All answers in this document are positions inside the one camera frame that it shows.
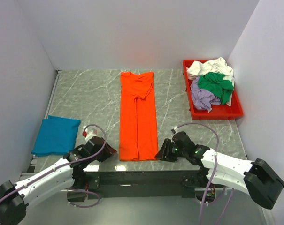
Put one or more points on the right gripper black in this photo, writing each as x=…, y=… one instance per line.
x=164, y=153

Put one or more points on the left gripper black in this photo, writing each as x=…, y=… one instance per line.
x=108, y=151

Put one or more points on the orange t-shirt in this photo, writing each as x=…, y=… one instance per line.
x=138, y=139

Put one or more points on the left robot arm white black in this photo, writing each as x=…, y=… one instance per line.
x=67, y=173

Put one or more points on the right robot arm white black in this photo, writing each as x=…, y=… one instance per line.
x=254, y=178

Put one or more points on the black base beam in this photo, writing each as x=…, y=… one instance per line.
x=144, y=183

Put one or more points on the folded blue t-shirt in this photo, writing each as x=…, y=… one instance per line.
x=56, y=136

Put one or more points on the lilac t-shirt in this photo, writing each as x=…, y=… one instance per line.
x=203, y=99

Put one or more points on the red plastic bin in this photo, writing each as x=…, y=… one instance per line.
x=220, y=112

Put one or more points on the green t-shirt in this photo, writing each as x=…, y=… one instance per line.
x=215, y=83

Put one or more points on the white t-shirt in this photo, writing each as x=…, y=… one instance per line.
x=219, y=65

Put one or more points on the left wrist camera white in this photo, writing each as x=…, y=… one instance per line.
x=89, y=132

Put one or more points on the aluminium rail frame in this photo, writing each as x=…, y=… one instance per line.
x=31, y=168

